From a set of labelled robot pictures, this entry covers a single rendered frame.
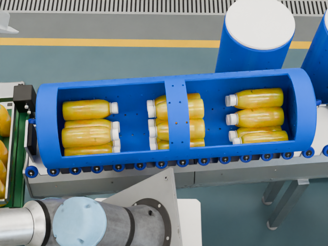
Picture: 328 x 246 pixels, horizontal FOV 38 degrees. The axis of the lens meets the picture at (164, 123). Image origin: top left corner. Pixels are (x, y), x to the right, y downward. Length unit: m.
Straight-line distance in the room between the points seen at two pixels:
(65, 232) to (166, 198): 0.26
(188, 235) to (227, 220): 1.26
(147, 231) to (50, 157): 0.51
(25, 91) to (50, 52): 1.40
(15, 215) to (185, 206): 0.52
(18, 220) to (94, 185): 0.67
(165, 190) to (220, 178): 0.61
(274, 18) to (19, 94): 1.03
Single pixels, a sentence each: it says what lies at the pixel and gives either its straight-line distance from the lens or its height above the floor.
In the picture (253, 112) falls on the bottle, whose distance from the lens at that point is 1.68.
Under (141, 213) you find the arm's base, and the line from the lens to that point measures 1.19.
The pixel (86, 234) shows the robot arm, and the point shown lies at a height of 1.49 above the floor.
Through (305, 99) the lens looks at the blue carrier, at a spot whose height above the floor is 1.23.
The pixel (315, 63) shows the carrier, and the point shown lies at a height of 0.84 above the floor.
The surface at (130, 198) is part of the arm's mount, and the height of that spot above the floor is 1.28.
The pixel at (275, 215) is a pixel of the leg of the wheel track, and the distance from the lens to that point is 2.52.
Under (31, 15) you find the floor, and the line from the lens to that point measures 3.47.
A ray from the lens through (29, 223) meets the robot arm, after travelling 1.16.
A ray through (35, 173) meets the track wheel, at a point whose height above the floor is 0.97.
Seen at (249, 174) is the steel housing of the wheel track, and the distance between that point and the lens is 1.81.
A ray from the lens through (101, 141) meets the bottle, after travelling 1.57.
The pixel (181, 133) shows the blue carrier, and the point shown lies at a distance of 1.50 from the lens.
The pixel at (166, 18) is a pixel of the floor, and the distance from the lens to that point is 3.35.
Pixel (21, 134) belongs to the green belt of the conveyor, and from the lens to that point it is 1.89.
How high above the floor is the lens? 2.50
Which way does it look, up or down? 60 degrees down
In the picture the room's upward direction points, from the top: 1 degrees clockwise
